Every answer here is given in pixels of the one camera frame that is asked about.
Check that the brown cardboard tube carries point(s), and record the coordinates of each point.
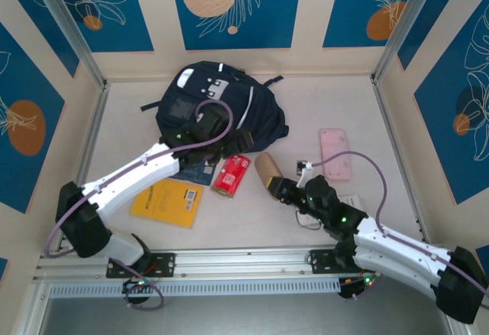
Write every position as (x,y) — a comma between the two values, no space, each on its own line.
(267,166)

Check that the red snack packet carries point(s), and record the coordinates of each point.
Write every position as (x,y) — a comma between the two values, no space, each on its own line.
(231,174)

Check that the navy book with white lines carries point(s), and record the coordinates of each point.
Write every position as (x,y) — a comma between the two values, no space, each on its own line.
(195,174)

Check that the navy blue student backpack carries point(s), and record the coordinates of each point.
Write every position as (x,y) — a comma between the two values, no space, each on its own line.
(263,121)

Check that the yellow book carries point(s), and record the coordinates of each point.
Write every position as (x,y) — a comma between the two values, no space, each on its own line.
(160,205)

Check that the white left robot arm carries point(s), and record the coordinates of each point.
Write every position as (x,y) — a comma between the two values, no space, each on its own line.
(133,174)

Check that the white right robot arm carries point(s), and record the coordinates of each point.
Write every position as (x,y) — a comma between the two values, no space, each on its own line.
(401,254)

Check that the black controller board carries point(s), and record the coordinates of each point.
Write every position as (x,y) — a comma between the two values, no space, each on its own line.
(137,291)
(355,287)

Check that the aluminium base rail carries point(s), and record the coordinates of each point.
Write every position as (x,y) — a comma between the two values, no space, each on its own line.
(248,262)

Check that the aluminium floor rail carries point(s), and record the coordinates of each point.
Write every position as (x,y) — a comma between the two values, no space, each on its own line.
(397,151)
(89,151)

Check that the aluminium frame post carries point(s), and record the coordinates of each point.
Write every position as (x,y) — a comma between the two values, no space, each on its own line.
(412,17)
(65,25)

